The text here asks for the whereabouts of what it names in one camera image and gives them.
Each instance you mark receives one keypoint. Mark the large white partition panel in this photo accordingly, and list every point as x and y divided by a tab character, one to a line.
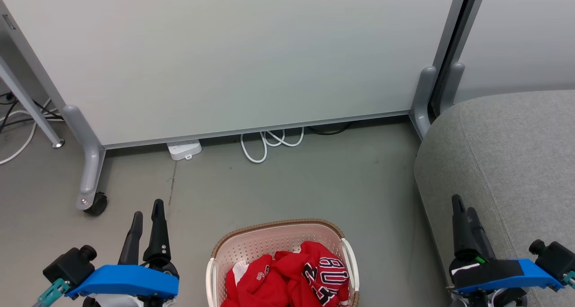
224	51

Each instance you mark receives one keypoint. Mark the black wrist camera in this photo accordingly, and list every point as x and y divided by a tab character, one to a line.
555	255
69	264

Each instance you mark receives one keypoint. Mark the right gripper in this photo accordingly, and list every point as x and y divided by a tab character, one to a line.
489	269

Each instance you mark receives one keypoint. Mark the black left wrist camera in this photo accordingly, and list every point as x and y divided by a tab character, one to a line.
69	264

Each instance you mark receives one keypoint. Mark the grey metal table leg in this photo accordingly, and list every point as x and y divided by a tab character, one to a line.
31	107

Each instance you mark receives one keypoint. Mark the teal camera connector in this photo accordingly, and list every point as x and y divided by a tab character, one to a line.
570	279
51	293

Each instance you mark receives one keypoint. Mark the blue left camera mount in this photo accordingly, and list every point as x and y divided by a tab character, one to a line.
126	280

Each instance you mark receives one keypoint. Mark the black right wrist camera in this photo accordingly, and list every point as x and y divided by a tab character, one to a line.
555	255

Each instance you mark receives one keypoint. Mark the grey fabric sofa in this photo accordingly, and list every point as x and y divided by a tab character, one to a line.
516	163

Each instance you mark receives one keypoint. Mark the teal right camera connector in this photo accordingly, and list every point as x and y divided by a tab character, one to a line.
570	279

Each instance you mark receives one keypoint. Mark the red jersey with black numbers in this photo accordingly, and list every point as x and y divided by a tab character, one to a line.
314	253

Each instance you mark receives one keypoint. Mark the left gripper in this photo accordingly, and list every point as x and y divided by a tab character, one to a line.
170	269

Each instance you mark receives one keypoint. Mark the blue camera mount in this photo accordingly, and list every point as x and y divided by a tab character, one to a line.
537	273
126	280

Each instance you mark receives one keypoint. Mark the black caster wheel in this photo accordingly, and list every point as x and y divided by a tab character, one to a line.
98	204

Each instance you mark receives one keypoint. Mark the red shorts with white stripe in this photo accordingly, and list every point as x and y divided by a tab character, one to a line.
251	284

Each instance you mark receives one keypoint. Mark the blue right camera mount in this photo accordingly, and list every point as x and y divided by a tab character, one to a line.
537	273

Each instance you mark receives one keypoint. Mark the white power strip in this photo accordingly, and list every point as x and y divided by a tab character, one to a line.
183	149

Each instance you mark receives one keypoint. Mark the short grey partition foot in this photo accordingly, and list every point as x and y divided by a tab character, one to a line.
422	100

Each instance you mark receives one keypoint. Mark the grey partition leg with caster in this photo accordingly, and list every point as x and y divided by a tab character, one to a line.
92	163

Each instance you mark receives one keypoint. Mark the white perforated laundry basket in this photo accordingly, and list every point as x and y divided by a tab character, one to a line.
269	242

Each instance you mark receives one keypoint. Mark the teal left camera connector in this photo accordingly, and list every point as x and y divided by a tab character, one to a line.
51	293

